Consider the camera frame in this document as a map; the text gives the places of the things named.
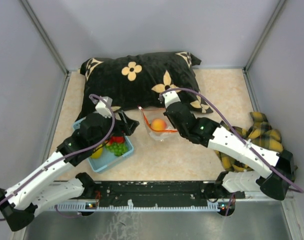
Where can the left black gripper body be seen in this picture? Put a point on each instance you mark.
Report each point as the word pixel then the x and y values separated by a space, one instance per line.
pixel 108 125

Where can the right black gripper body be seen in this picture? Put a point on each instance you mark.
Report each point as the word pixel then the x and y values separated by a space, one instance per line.
pixel 182 131

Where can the red strawberry bunch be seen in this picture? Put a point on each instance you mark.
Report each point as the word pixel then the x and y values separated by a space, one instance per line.
pixel 115 140

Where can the green grape bunch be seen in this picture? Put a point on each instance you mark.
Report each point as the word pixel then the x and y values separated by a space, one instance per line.
pixel 117 149

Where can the clear zip top bag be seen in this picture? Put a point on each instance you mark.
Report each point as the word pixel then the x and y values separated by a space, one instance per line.
pixel 148 115

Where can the orange peach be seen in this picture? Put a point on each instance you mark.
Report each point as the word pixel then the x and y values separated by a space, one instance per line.
pixel 158 124

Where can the black flower pattern pillow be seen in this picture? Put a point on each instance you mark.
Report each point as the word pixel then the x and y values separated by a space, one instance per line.
pixel 138 80

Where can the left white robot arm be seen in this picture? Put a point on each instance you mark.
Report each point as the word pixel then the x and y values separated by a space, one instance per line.
pixel 21 203

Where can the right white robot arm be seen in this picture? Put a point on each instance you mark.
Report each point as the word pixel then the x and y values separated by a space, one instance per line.
pixel 275 186

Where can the light blue plastic basket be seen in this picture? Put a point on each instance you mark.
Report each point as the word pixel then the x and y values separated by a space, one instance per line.
pixel 107 160

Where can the yellow black plaid cloth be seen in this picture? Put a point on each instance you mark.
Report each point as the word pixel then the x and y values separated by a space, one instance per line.
pixel 267 135

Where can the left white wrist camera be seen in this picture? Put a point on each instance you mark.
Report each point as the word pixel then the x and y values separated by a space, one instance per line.
pixel 102 107

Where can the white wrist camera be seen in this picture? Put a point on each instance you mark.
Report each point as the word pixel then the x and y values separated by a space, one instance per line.
pixel 169 98
pixel 102 107

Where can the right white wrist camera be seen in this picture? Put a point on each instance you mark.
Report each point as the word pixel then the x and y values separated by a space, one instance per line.
pixel 169 98

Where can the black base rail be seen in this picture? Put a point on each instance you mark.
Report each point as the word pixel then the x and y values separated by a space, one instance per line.
pixel 153 196

